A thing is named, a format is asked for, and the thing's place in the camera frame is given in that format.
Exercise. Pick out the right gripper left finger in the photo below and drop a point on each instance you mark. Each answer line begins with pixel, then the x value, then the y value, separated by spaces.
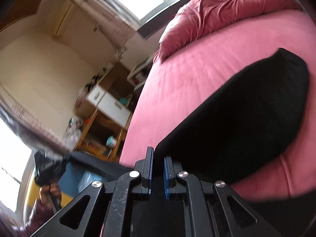
pixel 145 167

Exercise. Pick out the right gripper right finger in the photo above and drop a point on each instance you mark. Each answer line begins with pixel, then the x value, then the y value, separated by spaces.
pixel 173 190

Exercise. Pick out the black pants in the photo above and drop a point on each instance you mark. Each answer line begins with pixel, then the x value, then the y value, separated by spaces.
pixel 238 134

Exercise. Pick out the person's left hand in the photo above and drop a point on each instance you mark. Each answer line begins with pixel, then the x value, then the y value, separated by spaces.
pixel 50 191

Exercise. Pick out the white mug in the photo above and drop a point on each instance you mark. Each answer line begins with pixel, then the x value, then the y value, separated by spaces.
pixel 111 142

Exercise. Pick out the wooden desk with drawers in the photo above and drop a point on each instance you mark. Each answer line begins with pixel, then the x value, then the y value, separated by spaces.
pixel 103 107

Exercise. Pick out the white bedside shelf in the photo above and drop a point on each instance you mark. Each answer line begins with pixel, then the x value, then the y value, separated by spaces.
pixel 140 73

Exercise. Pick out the pink bed sheet mattress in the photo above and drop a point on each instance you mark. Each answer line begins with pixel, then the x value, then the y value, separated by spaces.
pixel 197 83

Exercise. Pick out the maroon jacket left sleeve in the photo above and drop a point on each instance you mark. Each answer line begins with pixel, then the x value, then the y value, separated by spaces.
pixel 39 216

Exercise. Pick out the red quilted duvet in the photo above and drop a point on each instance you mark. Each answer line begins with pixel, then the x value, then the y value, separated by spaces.
pixel 199 18

